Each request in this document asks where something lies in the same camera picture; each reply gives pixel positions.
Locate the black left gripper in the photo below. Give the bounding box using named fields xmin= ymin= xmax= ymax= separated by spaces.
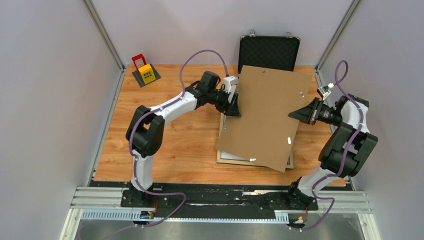
xmin=207 ymin=86 xmax=241 ymax=118

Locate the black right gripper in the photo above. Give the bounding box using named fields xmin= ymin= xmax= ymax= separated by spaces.
xmin=288 ymin=97 xmax=343 ymax=127

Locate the brown backing board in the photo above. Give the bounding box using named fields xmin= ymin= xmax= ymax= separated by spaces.
xmin=216 ymin=65 xmax=313 ymax=172

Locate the autumn leaves photo print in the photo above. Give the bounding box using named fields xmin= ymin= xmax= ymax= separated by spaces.
xmin=216 ymin=151 xmax=294 ymax=169

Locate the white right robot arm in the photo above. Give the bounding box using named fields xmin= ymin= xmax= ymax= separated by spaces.
xmin=283 ymin=94 xmax=378 ymax=209

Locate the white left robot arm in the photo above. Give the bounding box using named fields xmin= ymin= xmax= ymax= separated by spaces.
xmin=125 ymin=71 xmax=241 ymax=207

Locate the black poker chip case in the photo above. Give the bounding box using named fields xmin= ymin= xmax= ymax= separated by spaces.
xmin=237 ymin=29 xmax=301 ymax=74

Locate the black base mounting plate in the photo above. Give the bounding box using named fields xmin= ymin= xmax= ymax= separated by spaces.
xmin=120 ymin=182 xmax=318 ymax=220

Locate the yellow red toy block house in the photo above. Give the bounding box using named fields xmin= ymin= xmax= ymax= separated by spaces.
xmin=131 ymin=53 xmax=162 ymax=88

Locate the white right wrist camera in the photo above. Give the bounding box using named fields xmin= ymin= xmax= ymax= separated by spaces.
xmin=317 ymin=83 xmax=335 ymax=101

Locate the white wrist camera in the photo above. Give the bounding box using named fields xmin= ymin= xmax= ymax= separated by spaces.
xmin=221 ymin=76 xmax=239 ymax=101
xmin=317 ymin=83 xmax=335 ymax=101

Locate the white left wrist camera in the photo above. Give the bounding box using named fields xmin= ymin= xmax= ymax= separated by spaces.
xmin=221 ymin=76 xmax=239 ymax=101

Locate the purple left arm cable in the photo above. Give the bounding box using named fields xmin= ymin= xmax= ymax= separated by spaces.
xmin=128 ymin=49 xmax=230 ymax=229

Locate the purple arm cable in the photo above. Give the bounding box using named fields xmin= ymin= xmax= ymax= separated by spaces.
xmin=128 ymin=49 xmax=230 ymax=229
xmin=287 ymin=59 xmax=365 ymax=232

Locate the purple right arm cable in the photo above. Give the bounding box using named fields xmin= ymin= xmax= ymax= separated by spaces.
xmin=287 ymin=59 xmax=365 ymax=232

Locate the aluminium front rail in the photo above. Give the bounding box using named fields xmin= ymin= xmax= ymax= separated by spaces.
xmin=60 ymin=181 xmax=381 ymax=240

